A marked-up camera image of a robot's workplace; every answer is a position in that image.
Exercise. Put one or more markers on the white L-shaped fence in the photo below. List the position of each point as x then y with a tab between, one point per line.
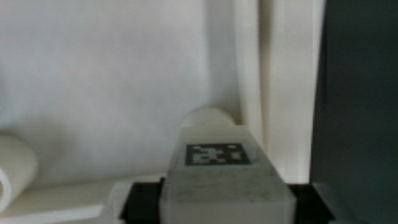
291	37

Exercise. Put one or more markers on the white square tabletop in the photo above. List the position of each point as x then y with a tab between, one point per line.
113	65

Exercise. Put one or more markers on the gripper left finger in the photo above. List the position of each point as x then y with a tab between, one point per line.
135	202

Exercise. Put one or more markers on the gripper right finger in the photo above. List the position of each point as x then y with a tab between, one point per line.
314	212

